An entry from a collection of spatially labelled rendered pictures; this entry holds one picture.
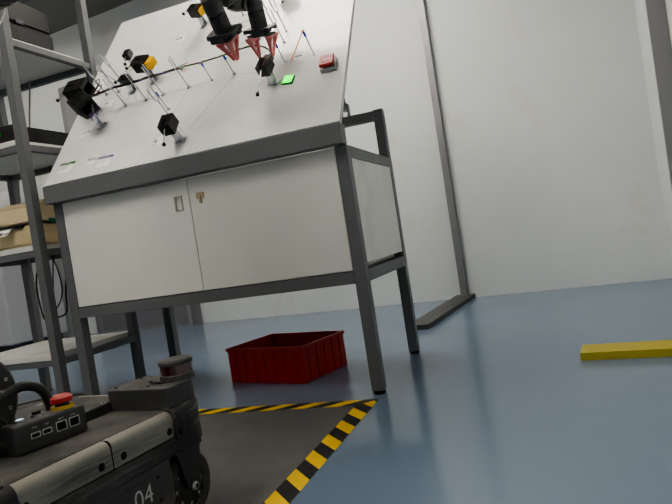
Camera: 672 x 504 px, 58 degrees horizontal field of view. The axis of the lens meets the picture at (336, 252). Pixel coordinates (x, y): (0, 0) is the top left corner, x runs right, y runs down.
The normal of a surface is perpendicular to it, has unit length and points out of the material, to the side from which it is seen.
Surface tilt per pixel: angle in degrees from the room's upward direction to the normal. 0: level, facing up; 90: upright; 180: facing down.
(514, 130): 90
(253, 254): 90
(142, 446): 90
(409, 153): 90
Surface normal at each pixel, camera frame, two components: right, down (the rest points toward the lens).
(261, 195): -0.32, 0.07
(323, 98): -0.35, -0.56
